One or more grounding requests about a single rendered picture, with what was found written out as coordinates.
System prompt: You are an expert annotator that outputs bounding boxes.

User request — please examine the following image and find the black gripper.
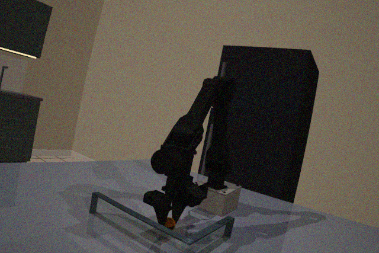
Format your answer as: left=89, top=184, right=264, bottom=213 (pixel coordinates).
left=143, top=172, right=191, bottom=226

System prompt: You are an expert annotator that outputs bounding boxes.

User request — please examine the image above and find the orange-brown ball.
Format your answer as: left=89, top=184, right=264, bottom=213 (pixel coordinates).
left=165, top=217, right=174, bottom=230

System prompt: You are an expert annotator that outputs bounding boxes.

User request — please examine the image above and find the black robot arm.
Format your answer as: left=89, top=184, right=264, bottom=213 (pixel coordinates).
left=151, top=76, right=236, bottom=207

